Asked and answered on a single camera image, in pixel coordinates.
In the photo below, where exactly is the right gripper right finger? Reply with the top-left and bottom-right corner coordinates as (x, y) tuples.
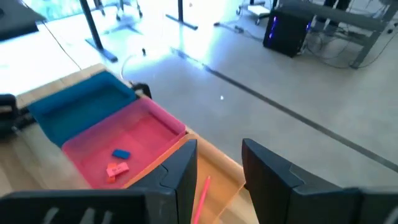
(241, 138), (398, 224)

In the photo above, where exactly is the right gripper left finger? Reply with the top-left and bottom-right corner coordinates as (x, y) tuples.
(0, 139), (198, 224)

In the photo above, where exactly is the orange-red eraser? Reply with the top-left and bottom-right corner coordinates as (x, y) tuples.
(106, 162), (118, 184)

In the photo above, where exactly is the pink eraser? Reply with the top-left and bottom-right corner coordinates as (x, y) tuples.
(106, 162), (130, 178)

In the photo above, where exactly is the blue eraser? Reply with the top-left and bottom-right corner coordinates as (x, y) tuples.
(111, 149), (131, 160)

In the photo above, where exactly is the pink pencil with orange eraser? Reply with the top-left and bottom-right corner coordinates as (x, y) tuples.
(192, 175), (211, 224)

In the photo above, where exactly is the pink plastic bin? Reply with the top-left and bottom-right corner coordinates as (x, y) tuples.
(61, 96), (187, 190)

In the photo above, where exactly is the orange plastic bin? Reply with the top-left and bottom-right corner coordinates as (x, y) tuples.
(123, 132), (247, 224)

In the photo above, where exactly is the blue plastic bin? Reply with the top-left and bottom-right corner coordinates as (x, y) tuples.
(27, 70), (138, 147)

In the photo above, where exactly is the black computer tower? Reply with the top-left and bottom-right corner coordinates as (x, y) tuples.
(262, 7), (315, 58)

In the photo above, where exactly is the black desk leg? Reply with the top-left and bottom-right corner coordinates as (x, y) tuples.
(164, 0), (199, 31)
(78, 0), (119, 63)

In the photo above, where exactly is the dark grey side desk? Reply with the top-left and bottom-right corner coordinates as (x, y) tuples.
(0, 0), (47, 42)

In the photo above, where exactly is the white rolling base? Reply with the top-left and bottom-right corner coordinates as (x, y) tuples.
(236, 1), (273, 26)

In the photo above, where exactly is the thin pale floor cable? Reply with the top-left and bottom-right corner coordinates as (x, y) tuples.
(119, 46), (149, 80)

